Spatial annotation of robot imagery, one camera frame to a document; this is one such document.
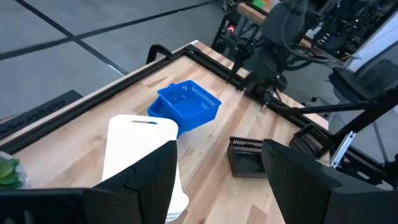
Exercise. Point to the silver frame bracket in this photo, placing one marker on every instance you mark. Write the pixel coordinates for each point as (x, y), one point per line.
(342, 149)

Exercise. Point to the green plastic basket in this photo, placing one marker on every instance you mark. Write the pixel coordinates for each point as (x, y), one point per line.
(258, 3)

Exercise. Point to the green succulent plant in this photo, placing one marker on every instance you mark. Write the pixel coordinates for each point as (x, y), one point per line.
(7, 172)

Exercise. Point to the white cutting board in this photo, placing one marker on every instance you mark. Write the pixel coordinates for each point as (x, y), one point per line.
(133, 140)

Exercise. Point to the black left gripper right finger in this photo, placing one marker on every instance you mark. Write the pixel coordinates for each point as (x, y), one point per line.
(311, 193)

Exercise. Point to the wooden background table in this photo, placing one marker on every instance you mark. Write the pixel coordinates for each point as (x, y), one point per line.
(248, 12)

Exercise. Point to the black office chair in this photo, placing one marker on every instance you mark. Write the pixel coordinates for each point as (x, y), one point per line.
(351, 81)

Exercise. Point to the black plastic basket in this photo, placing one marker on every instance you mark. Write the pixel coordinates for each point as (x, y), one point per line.
(311, 141)
(245, 163)

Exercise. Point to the black computer tower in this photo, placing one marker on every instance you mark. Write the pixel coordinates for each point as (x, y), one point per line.
(222, 34)

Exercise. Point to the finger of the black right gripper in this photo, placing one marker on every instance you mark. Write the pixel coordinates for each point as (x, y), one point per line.
(238, 65)

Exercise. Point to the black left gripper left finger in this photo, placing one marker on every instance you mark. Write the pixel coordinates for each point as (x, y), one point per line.
(136, 193)

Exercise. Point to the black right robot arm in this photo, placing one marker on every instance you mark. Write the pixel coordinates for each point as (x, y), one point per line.
(280, 18)

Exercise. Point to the black perforated floor panel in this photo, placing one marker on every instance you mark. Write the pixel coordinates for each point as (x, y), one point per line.
(40, 113)

